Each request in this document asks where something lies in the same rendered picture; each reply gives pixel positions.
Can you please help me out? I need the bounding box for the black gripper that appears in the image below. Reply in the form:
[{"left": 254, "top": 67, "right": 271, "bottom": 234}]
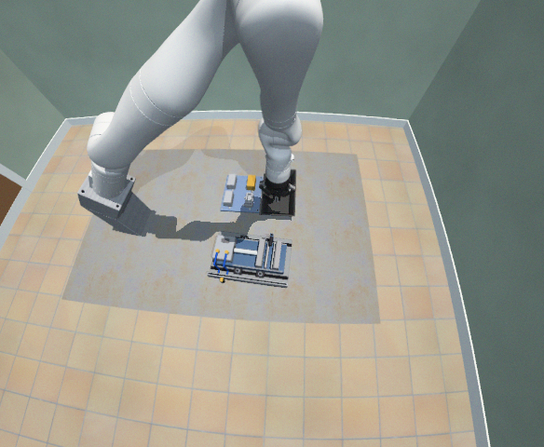
[{"left": 259, "top": 177, "right": 295, "bottom": 202}]

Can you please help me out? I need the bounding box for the yellow rectangular block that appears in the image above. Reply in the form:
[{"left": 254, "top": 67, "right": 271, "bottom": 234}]
[{"left": 247, "top": 175, "right": 256, "bottom": 191}]

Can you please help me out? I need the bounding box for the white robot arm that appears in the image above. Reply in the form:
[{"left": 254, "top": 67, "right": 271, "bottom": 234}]
[{"left": 87, "top": 0, "right": 323, "bottom": 198}]

